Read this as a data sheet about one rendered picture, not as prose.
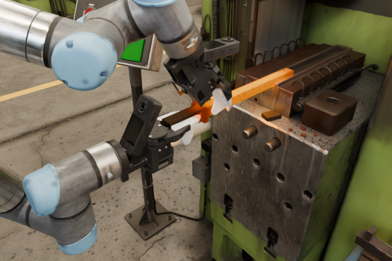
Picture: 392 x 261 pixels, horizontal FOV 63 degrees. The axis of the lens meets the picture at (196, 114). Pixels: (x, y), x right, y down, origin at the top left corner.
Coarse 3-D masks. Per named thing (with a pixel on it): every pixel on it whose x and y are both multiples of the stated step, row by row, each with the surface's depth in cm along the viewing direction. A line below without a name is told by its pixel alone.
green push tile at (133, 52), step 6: (138, 42) 105; (144, 42) 104; (126, 48) 106; (132, 48) 105; (138, 48) 104; (126, 54) 106; (132, 54) 105; (138, 54) 104; (132, 60) 105; (138, 60) 104
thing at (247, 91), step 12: (276, 72) 90; (288, 72) 90; (252, 84) 83; (264, 84) 84; (240, 96) 78; (192, 108) 71; (204, 108) 71; (168, 120) 67; (180, 120) 67; (204, 120) 71
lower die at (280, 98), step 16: (304, 48) 114; (320, 48) 111; (272, 64) 102; (288, 64) 99; (320, 64) 98; (240, 80) 96; (288, 80) 88; (304, 80) 89; (256, 96) 93; (272, 96) 88; (288, 96) 84; (304, 96) 88; (288, 112) 86
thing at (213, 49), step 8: (216, 40) 69; (224, 40) 68; (232, 40) 68; (208, 48) 64; (216, 48) 64; (224, 48) 66; (232, 48) 68; (200, 56) 63; (208, 56) 64; (216, 56) 65; (224, 56) 67
